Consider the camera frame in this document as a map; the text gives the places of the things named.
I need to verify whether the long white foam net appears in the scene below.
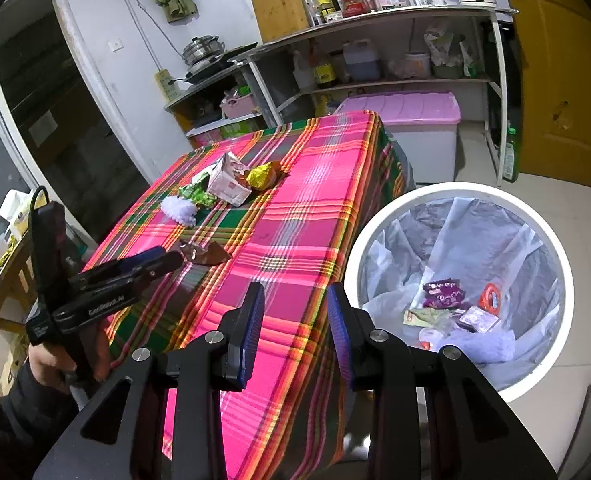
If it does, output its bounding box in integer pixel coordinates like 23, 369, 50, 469
161, 195, 198, 228

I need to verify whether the green pea snack bag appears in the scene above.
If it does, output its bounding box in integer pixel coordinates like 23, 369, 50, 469
178, 174, 218, 209

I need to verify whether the clear plastic cup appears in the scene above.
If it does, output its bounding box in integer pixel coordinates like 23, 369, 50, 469
418, 327, 445, 352

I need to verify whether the red white juice carton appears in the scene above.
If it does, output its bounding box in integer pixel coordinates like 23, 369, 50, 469
206, 152, 252, 207

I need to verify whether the green striped sachet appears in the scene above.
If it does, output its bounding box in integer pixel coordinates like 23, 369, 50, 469
403, 308, 457, 330

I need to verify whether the orange lid plastic cup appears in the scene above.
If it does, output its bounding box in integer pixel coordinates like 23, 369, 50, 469
478, 283, 501, 316

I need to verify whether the purple snack wrapper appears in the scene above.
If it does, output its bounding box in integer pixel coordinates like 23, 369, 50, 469
422, 278, 465, 309

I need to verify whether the yellow snack wrapper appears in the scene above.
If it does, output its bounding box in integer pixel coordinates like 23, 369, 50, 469
245, 160, 281, 192

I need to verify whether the small white foam net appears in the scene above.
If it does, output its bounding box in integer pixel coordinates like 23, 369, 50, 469
437, 330, 516, 364

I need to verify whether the white round trash bin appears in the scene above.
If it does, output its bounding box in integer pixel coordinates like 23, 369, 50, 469
344, 182, 575, 402

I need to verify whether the person's left hand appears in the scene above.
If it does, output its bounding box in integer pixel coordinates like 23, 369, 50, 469
27, 320, 111, 394

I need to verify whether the tissue box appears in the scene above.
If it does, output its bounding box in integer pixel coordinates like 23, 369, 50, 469
0, 190, 32, 240

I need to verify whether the pink plaid tablecloth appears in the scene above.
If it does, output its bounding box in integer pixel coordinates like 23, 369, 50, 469
91, 110, 408, 479

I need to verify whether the wooden side shelf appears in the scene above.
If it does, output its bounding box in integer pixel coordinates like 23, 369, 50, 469
165, 64, 274, 148

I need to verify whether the pink plastic basket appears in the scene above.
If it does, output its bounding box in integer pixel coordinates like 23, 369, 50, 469
220, 94, 257, 119

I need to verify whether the black induction cooker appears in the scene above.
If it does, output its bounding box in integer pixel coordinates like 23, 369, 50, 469
184, 42, 257, 84

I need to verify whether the steel steamer pot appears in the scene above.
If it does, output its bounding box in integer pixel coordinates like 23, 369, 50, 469
182, 35, 226, 66

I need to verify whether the green glass bottle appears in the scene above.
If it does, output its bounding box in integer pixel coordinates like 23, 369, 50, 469
503, 126, 520, 183

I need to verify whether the wooden cutting board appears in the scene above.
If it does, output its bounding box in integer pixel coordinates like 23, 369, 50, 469
251, 0, 309, 44

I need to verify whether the purple liquid jug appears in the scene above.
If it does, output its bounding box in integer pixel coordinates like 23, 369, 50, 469
343, 38, 381, 82

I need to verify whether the green oil bottle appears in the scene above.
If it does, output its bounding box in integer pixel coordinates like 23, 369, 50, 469
317, 0, 335, 22

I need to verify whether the pink lid storage box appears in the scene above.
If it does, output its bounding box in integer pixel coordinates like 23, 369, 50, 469
337, 91, 461, 184

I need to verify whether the yellow wooden door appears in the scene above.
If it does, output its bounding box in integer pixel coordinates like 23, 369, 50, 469
508, 0, 591, 187

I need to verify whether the red lidded jar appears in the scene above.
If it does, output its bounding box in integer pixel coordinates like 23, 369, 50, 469
341, 0, 369, 18

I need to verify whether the white metal shelf rack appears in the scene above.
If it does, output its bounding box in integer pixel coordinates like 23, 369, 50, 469
234, 6, 509, 174

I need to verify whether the power strip on wall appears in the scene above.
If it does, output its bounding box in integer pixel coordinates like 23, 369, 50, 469
154, 68, 180, 102

